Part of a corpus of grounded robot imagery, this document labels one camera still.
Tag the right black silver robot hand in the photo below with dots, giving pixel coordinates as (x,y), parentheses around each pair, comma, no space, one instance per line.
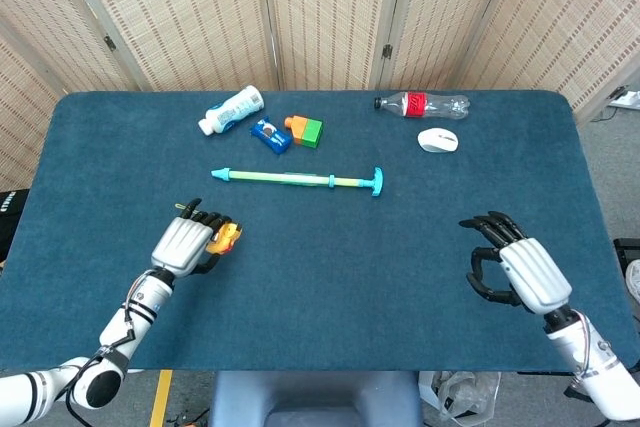
(535,272)

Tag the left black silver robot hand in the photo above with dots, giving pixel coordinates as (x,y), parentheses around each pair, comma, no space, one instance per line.
(182,247)

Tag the yellow tape measure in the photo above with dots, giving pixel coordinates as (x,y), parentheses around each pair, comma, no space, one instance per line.
(231,234)

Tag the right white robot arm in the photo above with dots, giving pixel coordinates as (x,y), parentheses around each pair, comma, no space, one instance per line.
(595,367)

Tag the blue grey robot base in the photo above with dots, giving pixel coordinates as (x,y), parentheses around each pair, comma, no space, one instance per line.
(315,399)

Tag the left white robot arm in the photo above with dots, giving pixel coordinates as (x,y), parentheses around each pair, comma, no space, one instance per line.
(130,319)

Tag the black box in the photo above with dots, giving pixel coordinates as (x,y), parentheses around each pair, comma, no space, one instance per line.
(627,252)

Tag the teal green water squirter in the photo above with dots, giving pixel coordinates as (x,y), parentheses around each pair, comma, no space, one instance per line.
(290,179)

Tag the blue cookie packet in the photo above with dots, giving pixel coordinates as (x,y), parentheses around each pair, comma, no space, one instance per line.
(271,136)

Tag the clear plastic bag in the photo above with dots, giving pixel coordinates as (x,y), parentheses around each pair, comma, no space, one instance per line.
(462,394)

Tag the blue felt table cover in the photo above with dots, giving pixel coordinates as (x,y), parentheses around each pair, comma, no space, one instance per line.
(320,287)

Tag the white blue plastic bottle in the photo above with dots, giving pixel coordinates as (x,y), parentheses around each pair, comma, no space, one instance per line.
(232,111)

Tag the white computer mouse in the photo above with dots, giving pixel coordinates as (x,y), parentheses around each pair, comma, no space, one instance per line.
(436,141)

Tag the orange green toy block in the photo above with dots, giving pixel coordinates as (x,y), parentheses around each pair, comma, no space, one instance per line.
(307,131)

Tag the black bag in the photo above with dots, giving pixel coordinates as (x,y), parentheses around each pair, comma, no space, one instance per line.
(11,222)

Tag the white power strip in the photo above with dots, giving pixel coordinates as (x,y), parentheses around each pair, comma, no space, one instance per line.
(626,99)

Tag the clear red-label soda bottle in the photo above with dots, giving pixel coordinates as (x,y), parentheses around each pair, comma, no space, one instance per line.
(417,105)

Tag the woven bamboo folding screen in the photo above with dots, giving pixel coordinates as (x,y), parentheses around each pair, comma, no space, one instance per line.
(200,12)

